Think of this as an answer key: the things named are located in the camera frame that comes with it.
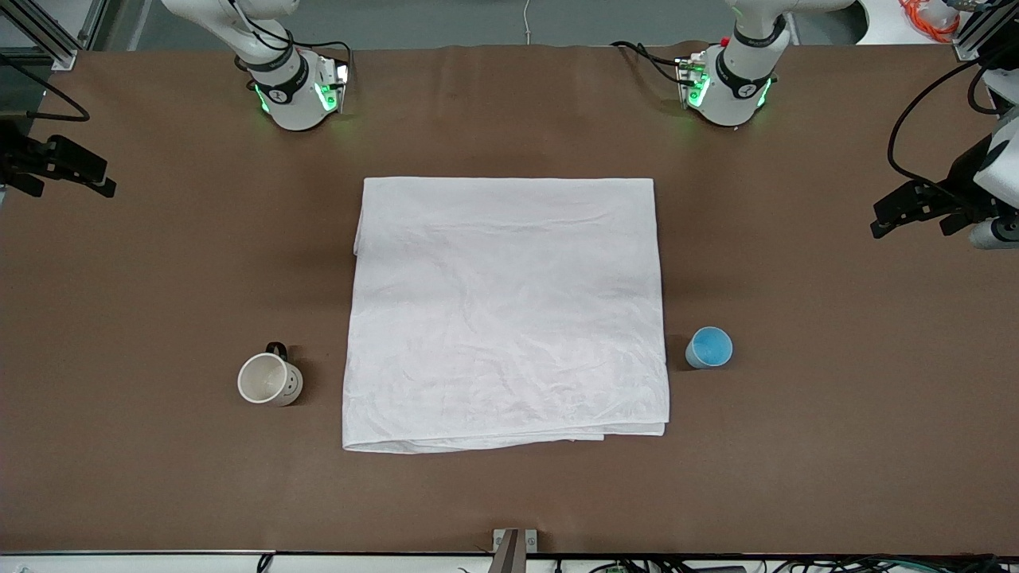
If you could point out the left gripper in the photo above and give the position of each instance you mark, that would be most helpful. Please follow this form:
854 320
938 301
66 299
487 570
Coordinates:
961 178

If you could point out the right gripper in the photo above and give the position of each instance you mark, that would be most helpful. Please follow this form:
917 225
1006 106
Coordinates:
17 156

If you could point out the blue plastic cup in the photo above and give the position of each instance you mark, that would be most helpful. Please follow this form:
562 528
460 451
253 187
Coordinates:
710 347

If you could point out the white smiley mug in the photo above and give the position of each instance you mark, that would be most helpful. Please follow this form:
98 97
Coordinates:
263 380

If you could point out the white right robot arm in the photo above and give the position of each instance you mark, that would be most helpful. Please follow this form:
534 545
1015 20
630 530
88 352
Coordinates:
294 103

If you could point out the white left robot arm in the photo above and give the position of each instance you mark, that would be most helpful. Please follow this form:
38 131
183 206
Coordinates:
736 87

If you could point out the white cloth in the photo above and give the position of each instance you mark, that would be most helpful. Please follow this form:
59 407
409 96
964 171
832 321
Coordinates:
509 318

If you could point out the grey base connector box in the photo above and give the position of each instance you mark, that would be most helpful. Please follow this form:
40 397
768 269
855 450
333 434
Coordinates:
334 83
691 79

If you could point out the aluminium frame profile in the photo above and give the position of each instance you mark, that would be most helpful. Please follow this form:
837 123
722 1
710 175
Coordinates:
975 36
48 44

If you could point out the metal table bracket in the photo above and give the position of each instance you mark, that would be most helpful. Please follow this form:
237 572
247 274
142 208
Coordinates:
509 549

